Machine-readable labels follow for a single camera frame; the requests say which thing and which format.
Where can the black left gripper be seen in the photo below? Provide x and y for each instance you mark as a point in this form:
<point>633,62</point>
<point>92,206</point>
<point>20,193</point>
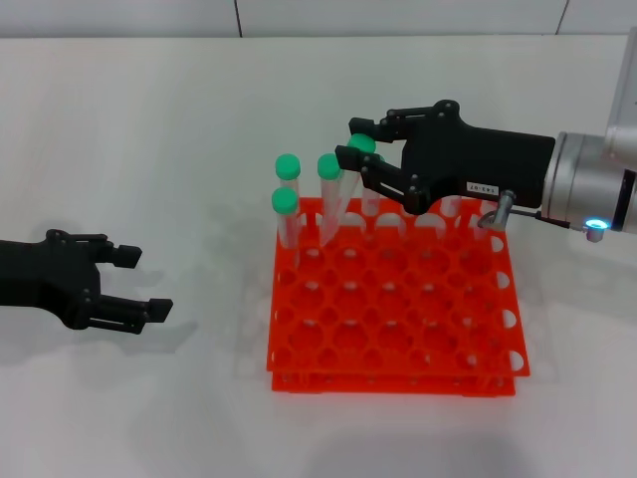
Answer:
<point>45,274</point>

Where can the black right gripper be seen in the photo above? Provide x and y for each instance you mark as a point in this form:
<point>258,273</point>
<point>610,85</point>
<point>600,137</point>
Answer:
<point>473,159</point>

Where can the orange test tube rack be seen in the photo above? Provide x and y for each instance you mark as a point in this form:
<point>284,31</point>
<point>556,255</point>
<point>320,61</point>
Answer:
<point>398,367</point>

